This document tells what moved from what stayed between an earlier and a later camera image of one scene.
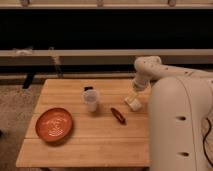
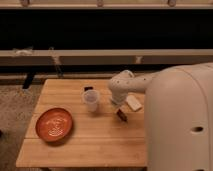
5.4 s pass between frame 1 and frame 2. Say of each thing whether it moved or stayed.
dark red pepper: moved
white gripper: stayed
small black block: stayed
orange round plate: stayed
